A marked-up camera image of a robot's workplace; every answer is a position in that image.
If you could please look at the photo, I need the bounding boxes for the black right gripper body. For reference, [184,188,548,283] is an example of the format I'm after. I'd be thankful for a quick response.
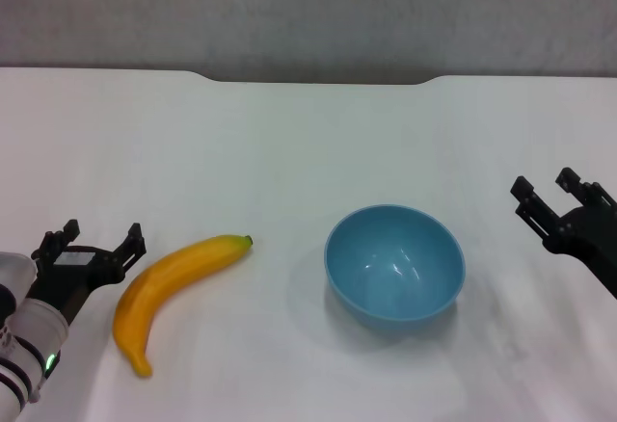
[543,206,617,299]

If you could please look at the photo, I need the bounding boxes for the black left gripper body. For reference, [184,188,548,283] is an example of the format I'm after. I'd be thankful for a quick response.
[27,246,122,328]

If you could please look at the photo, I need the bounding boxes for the yellow banana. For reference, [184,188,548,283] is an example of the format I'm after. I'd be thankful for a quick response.
[112,233,255,379]

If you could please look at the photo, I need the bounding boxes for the blue bowl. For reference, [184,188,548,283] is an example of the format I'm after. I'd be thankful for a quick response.
[323,203,468,331]

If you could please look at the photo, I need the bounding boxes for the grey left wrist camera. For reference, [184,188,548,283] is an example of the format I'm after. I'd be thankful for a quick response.
[0,251,39,317]

